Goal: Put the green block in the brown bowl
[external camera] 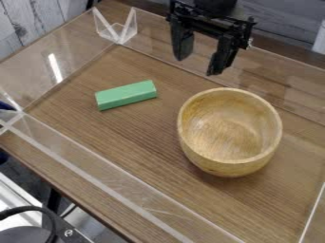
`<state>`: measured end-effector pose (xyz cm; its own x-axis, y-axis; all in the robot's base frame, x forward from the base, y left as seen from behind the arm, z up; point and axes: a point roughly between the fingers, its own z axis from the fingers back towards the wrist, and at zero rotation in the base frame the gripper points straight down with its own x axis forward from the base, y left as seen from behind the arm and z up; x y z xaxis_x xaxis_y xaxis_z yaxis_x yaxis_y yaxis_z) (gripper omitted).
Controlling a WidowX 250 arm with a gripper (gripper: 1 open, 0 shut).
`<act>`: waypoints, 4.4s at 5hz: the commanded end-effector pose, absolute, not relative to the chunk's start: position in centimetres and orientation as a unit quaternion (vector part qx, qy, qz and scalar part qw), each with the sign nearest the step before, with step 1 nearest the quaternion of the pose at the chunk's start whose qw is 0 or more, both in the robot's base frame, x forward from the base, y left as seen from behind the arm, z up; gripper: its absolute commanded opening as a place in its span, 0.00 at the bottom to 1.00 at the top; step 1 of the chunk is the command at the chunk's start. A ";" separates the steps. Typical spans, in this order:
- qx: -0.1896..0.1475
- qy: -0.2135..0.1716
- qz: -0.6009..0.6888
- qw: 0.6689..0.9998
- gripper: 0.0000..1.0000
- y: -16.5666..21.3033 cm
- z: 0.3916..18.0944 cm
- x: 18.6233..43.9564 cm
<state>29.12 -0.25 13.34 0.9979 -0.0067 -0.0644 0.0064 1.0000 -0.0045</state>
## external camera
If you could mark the clear acrylic corner bracket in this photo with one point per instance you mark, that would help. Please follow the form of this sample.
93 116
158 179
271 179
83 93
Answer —
118 33

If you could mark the black metal bracket with screw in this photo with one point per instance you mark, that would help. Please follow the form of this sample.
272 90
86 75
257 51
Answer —
66 232

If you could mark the clear acrylic tray walls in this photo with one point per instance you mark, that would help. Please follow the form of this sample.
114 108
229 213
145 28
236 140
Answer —
115 160

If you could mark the black table leg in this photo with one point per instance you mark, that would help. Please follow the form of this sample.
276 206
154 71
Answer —
54 201

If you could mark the green rectangular block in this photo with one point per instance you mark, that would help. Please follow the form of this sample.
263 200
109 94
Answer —
130 93

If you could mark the light wooden bowl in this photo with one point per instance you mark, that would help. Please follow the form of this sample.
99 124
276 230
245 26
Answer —
230 131

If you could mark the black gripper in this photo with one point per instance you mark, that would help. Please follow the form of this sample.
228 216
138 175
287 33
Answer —
217 18

